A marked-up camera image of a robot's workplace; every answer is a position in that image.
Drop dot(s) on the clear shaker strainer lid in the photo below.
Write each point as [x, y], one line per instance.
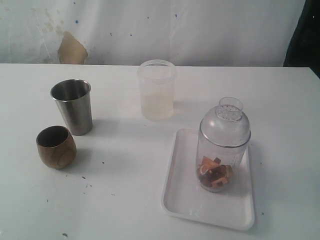
[226, 125]

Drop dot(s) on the brown organic sample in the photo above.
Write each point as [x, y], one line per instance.
[214, 176]

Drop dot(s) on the clear plastic shaker cup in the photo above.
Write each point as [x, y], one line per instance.
[228, 156]

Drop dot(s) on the stainless steel cup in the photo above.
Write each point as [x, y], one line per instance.
[72, 97]

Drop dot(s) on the wooden cup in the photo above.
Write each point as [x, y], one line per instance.
[56, 147]

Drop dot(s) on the translucent plastic container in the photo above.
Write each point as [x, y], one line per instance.
[156, 87]

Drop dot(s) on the white rectangular tray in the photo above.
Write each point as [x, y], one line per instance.
[184, 198]

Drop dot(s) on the dark curtain at right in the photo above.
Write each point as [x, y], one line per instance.
[304, 47]

